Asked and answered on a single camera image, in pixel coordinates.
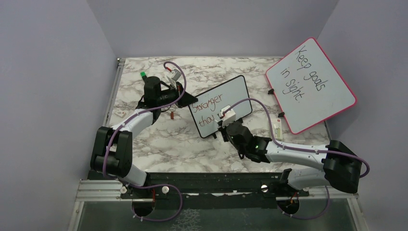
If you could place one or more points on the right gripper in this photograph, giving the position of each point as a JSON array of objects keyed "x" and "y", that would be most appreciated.
[{"x": 223, "y": 130}]

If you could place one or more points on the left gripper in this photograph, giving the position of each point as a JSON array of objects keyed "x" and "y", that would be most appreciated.
[{"x": 187, "y": 99}]

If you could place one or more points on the black framed small whiteboard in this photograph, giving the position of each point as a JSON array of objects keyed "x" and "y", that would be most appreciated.
[{"x": 205, "y": 111}]

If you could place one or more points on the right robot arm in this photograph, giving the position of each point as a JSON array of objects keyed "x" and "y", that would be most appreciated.
[{"x": 324, "y": 165}]

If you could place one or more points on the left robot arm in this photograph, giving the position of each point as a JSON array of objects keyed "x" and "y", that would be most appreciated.
[{"x": 113, "y": 146}]

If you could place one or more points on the white whiteboard eraser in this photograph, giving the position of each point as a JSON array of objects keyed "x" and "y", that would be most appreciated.
[{"x": 277, "y": 129}]

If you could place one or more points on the pink framed written whiteboard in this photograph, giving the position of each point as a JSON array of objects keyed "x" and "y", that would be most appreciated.
[{"x": 308, "y": 87}]

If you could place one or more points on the small white tag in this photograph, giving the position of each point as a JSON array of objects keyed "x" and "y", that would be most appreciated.
[{"x": 120, "y": 113}]

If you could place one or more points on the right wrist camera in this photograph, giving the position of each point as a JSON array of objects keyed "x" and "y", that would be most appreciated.
[{"x": 226, "y": 116}]

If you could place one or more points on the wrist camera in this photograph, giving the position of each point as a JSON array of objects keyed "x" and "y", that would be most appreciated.
[
  {"x": 173, "y": 76},
  {"x": 226, "y": 116}
]

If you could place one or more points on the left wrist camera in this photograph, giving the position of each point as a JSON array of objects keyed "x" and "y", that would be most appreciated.
[{"x": 173, "y": 76}]

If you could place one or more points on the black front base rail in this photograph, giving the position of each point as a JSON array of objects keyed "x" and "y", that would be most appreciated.
[{"x": 199, "y": 191}]

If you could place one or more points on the aluminium frame rail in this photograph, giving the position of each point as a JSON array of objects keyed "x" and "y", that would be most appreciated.
[{"x": 78, "y": 205}]

